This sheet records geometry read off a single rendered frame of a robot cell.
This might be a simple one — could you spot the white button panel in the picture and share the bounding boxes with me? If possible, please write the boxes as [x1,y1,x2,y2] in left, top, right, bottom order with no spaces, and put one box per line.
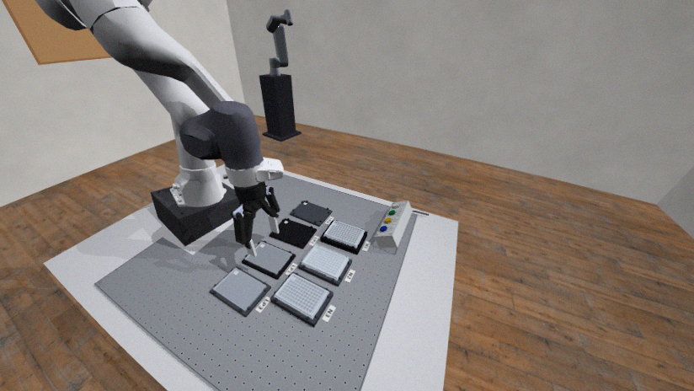
[372,201,429,254]

